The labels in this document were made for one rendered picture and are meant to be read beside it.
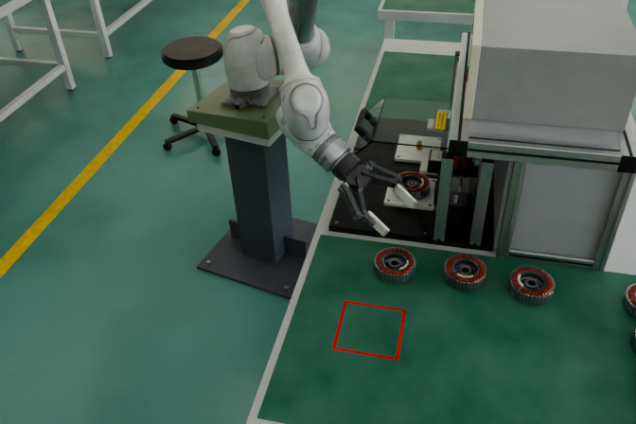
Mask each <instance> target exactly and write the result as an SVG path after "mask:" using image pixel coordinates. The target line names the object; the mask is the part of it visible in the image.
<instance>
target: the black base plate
mask: <svg viewBox="0 0 636 424"><path fill-rule="evenodd" d="M397 147H398V145H395V144H384V143H375V142H372V143H371V144H370V145H368V146H367V147H366V148H364V149H363V150H361V151H360V152H359V153H357V154H356V156H357V157H358V158H359V159H360V160H361V164H362V165H363V166H365V165H366V164H367V162H368V161H369V160H371V161H373V162H374V163H375V164H377V165H378V166H381V167H383V168H386V169H388V170H391V171H393V172H394V173H396V174H400V173H402V172H407V171H409V172H410V171H411V172H412V173H413V171H416V172H419V170H420V165H421V164H417V163H407V162H399V161H395V155H396V151H397ZM480 168H481V166H479V170H478V178H476V177H467V176H464V177H463V178H469V184H468V202H467V207H464V206H456V205H450V200H451V183H450V198H449V206H448V215H447V222H446V231H445V238H444V241H441V240H440V238H438V239H437V240H433V234H434V225H435V216H436V209H434V210H433V211H430V210H421V209H413V208H405V207H397V206H389V205H384V199H385V195H386V191H387V186H383V185H375V184H371V185H370V184H369V185H368V186H366V187H365V188H364V189H363V190H362V193H363V197H364V201H365V206H366V210H367V212H368V211H371V212H372V213H373V214H374V215H375V216H376V217H377V218H378V219H379V220H380V221H381V222H382V223H383V224H384V225H386V226H387V227H388V228H389V229H390V231H389V232H388V233H387V234H386V235H385V236H384V237H383V236H382V235H381V234H380V233H379V232H378V231H377V230H376V229H375V228H374V227H371V226H369V225H368V224H367V223H366V222H365V221H364V220H361V221H359V220H356V221H354V220H353V219H352V216H351V214H350V212H349V210H348V208H347V205H346V203H345V200H344V197H343V196H342V194H341V193H340V194H339V197H338V200H337V202H336V205H335V208H334V211H333V214H332V217H331V220H330V223H329V226H328V231H331V232H339V233H347V234H354V235H362V236H369V237H376V238H384V239H398V240H406V241H413V242H421V243H428V244H435V245H443V246H450V247H458V248H466V249H472V250H480V251H488V252H492V251H493V224H494V167H493V172H492V178H491V184H490V190H489V195H488V201H487V207H486V217H485V223H484V229H483V234H482V240H481V246H478V245H476V243H473V245H470V244H469V238H470V231H471V225H472V219H473V212H474V206H475V200H476V193H477V187H478V181H479V174H480ZM424 175H426V176H427V177H428V178H432V179H437V181H438V184H437V193H436V203H435V206H437V197H438V188H439V179H440V173H437V175H431V174H424Z"/></svg>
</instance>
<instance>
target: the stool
mask: <svg viewBox="0 0 636 424"><path fill-rule="evenodd" d="M161 56H162V61H163V63H164V64H165V65H167V66H168V67H170V68H173V69H177V70H191V71H192V77H193V82H194V87H195V93H196V99H197V102H199V101H200V100H202V99H203V87H202V81H201V75H200V69H202V68H205V67H208V66H210V65H213V64H214V63H216V62H218V61H219V60H220V59H221V57H222V56H223V48H222V44H221V43H220V42H219V41H217V40H215V39H213V38H209V37H204V36H193V37H185V38H182V39H178V40H175V41H173V42H171V43H169V44H167V45H166V46H165V47H164V48H163V49H162V51H161ZM178 120H179V121H182V122H185V123H187V124H190V125H193V126H196V127H195V128H192V129H190V130H187V131H185V132H181V133H179V134H176V135H174V136H172V137H170V138H167V139H165V144H164V145H163V148H164V150H171V149H172V145H171V143H174V142H176V141H178V140H181V139H183V138H186V137H188V136H190V135H192V134H194V133H198V132H200V131H198V128H197V123H193V122H188V117H186V116H183V115H178V114H175V113H174V114H172V115H171V118H170V119H169V121H170V122H171V123H172V124H176V123H177V122H178ZM205 134H206V137H207V139H208V141H209V143H210V145H211V147H212V149H213V150H212V154H213V155H214V156H219V155H220V154H221V150H220V149H219V145H218V143H217V141H216V139H215V137H214V135H213V133H209V132H205Z"/></svg>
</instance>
